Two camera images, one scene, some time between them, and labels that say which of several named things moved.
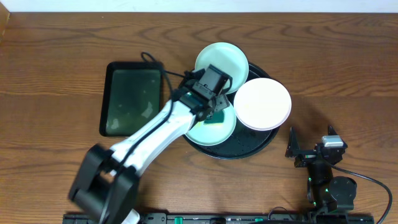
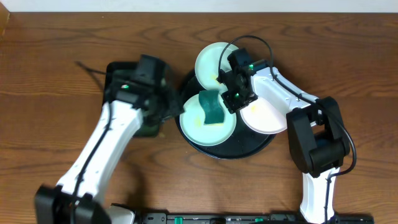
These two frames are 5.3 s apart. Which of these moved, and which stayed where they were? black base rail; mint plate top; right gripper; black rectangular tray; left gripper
Moved: right gripper; left gripper
Stayed: black rectangular tray; mint plate top; black base rail
